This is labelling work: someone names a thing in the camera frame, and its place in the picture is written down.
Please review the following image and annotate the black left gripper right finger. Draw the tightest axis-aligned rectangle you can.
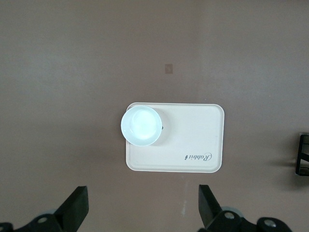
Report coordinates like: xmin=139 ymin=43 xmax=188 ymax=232
xmin=198 ymin=184 xmax=223 ymax=229

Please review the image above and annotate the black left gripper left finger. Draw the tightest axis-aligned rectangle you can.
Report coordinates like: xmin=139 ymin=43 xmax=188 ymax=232
xmin=53 ymin=185 xmax=89 ymax=232

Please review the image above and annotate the cream rabbit print tray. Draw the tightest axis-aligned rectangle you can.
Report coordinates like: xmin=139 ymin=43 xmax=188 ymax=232
xmin=126 ymin=102 xmax=226 ymax=174

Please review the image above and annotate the white bowl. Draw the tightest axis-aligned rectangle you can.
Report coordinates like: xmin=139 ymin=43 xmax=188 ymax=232
xmin=120 ymin=106 xmax=163 ymax=147

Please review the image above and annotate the black wire cup rack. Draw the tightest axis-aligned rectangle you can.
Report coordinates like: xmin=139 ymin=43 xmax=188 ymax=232
xmin=295 ymin=132 xmax=309 ymax=176

